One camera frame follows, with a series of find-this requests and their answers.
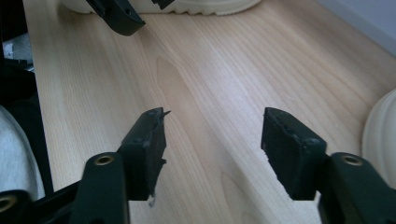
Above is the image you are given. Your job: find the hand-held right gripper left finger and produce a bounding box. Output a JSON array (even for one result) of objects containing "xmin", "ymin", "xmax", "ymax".
[{"xmin": 117, "ymin": 106, "xmax": 172, "ymax": 203}]

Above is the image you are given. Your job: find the cream slipper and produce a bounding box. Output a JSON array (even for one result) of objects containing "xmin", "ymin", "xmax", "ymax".
[
  {"xmin": 59, "ymin": 0, "xmax": 262, "ymax": 17},
  {"xmin": 361, "ymin": 89, "xmax": 396, "ymax": 190}
]

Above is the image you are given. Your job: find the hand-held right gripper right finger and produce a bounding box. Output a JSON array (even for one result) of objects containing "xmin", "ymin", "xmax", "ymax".
[{"xmin": 261, "ymin": 106, "xmax": 329, "ymax": 202}]

